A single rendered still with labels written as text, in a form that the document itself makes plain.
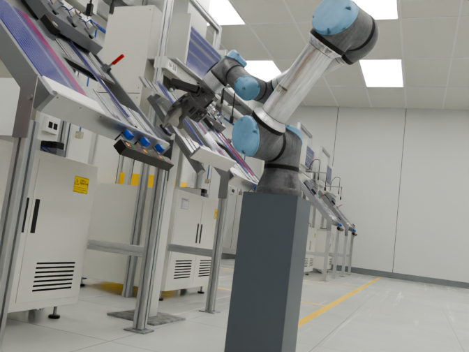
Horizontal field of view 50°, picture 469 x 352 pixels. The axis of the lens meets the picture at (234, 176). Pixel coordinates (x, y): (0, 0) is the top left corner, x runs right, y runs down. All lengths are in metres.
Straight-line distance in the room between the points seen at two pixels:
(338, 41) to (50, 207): 1.16
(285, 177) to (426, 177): 7.71
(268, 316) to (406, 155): 7.89
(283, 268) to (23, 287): 0.91
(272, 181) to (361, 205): 7.66
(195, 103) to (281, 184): 0.41
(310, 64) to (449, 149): 7.94
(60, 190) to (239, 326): 0.85
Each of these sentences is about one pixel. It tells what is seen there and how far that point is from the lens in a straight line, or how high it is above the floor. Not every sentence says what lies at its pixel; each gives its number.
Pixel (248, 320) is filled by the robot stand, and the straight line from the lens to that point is 1.58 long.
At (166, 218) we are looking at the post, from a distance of 2.29.
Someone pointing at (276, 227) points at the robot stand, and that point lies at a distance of 1.54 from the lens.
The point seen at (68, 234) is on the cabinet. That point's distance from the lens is 2.04.
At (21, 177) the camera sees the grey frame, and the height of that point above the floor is 0.49.
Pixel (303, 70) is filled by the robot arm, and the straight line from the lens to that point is 1.47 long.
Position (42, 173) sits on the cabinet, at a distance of 1.90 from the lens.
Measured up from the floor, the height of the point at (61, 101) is 0.71.
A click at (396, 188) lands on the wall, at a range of 9.21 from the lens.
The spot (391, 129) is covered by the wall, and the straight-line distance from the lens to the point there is 9.41.
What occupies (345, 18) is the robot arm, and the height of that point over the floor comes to 1.01.
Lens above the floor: 0.41
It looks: 7 degrees up
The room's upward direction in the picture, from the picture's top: 7 degrees clockwise
